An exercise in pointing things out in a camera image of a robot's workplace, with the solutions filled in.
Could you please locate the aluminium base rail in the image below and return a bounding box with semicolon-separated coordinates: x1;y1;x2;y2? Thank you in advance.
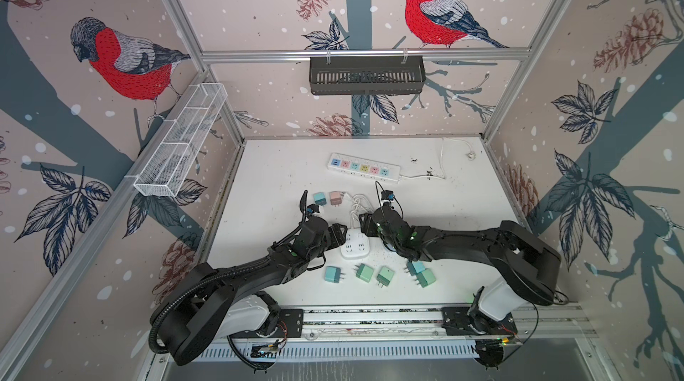
149;303;594;345

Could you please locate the green charger right lower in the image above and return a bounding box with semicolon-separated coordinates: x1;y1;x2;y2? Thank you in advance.
416;269;436;288

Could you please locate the white power strip cable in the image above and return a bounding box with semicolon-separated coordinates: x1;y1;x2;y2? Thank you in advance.
399;137;471;181

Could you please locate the white wire mesh basket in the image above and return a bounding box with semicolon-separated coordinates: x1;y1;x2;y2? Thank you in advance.
134;83;227;197

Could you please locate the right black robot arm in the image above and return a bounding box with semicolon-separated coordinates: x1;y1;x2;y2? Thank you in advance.
359;206;560;306

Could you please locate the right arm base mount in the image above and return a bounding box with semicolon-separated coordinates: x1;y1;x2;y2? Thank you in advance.
441;306;518;338

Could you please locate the white square socket cube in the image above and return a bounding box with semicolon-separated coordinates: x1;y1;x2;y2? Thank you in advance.
340;229;371;260

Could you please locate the pink charger plug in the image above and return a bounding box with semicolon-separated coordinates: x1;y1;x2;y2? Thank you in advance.
329;190;344;206

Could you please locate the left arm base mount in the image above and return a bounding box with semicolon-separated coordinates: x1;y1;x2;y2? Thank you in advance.
250;309;304;339

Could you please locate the teal charger near pink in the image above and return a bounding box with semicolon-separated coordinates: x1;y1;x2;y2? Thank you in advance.
313;192;328;206

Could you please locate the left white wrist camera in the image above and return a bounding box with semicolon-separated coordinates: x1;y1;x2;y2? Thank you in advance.
299;190;320;222

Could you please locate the long white power strip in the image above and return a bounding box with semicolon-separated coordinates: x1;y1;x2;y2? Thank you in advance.
326;153;401;182

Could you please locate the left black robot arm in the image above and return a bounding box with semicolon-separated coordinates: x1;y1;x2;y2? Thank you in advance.
148;216;347;366

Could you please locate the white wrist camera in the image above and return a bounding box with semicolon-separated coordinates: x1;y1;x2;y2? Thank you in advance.
375;181;404;216
299;190;320;222

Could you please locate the teal charger right upper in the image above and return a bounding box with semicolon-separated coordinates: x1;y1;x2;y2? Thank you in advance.
406;261;426;277

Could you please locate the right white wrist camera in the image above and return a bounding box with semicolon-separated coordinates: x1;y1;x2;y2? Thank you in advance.
375;181;404;216

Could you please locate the black wall basket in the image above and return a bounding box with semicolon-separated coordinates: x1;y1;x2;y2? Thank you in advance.
309;56;426;96

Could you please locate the light green charger plug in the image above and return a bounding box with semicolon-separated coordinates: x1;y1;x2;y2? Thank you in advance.
376;266;395;288

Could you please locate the teal charger front left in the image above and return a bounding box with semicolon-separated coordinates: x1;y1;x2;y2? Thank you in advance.
323;266;345;284

